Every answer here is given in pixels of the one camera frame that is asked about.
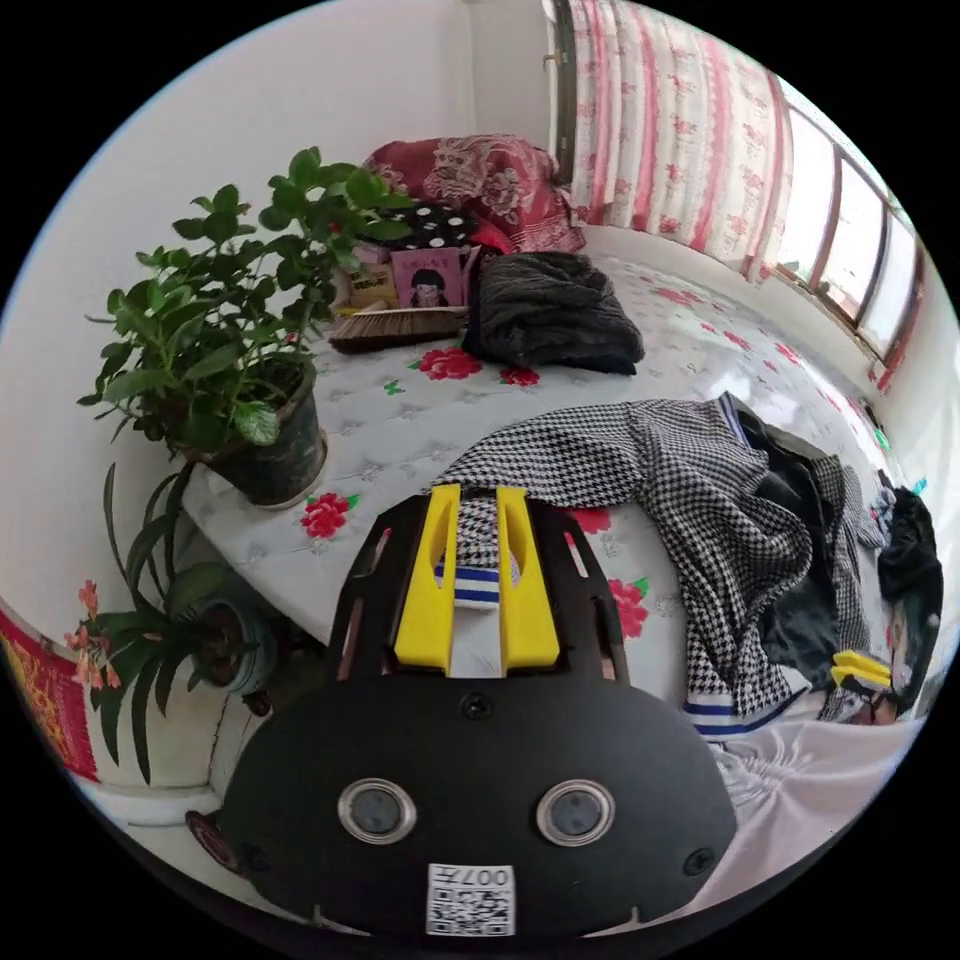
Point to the red patterned folded quilt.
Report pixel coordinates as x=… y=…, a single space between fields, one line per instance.
x=480 y=180

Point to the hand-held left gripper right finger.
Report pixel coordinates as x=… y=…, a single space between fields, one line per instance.
x=534 y=607

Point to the pink flowered curtain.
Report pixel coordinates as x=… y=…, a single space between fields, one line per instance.
x=675 y=127

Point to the black and white checkered jacket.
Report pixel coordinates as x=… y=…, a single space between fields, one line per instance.
x=697 y=495

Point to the pink box with print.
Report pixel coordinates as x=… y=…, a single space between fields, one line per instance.
x=427 y=277

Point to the straw hand broom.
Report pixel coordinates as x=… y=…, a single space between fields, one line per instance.
x=397 y=330

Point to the window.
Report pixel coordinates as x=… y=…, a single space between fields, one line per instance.
x=847 y=225

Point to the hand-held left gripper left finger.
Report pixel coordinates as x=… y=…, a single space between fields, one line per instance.
x=427 y=600

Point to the orange flowering plant in pot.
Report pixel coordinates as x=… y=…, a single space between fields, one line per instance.
x=217 y=637

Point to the black white dotted cloth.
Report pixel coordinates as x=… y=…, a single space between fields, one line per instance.
x=427 y=223

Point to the red patterned cloth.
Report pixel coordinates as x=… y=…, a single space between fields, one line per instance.
x=45 y=682

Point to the dark grey folded garment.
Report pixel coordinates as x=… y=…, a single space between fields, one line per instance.
x=551 y=311

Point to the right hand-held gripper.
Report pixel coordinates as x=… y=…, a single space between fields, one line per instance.
x=913 y=652

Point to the bed with flower print sheet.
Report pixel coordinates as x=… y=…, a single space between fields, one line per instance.
x=420 y=420

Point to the pile of clothes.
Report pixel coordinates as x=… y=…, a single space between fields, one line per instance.
x=911 y=547

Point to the leafy plant in dark pot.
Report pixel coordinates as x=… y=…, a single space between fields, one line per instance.
x=225 y=330

